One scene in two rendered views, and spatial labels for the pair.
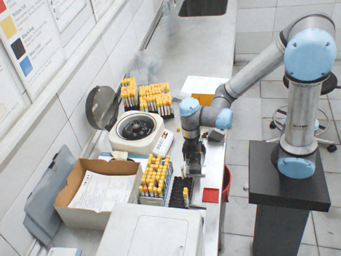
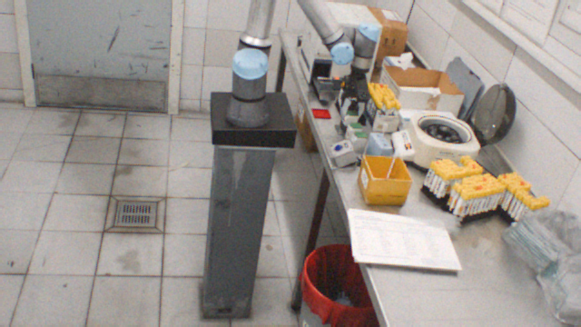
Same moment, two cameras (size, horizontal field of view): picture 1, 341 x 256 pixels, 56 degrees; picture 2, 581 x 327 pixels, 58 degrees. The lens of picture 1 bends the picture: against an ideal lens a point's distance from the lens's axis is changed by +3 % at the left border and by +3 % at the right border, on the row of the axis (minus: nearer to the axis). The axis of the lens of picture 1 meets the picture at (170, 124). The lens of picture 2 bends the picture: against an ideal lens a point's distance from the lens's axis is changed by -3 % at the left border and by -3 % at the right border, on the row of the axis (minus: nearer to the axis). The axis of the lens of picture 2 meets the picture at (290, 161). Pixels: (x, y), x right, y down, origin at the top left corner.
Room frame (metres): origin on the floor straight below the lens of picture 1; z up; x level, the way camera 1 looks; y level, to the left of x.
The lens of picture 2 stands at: (2.39, -1.19, 1.86)
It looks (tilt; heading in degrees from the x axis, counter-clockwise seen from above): 32 degrees down; 149
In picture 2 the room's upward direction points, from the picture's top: 10 degrees clockwise
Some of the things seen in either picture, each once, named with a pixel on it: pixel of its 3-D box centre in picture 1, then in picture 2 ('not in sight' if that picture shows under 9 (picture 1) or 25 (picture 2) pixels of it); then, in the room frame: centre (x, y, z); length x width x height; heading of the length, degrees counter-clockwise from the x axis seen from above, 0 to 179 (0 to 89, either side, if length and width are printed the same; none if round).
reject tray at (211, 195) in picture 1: (210, 194); (320, 113); (0.77, -0.12, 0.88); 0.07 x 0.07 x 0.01; 73
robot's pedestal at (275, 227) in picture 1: (277, 223); (233, 226); (0.85, -0.48, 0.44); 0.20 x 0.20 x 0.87; 73
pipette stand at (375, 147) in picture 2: not in sight; (378, 153); (1.14, -0.10, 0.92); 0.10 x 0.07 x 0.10; 170
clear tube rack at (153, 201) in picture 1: (157, 183); (379, 112); (0.85, 0.09, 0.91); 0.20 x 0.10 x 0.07; 163
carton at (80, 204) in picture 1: (103, 193); (418, 94); (0.81, 0.31, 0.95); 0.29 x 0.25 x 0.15; 73
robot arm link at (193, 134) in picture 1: (192, 129); (360, 60); (0.89, -0.08, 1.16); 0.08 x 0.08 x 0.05
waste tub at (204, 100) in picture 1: (201, 108); (383, 181); (1.29, -0.18, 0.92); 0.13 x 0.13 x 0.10; 71
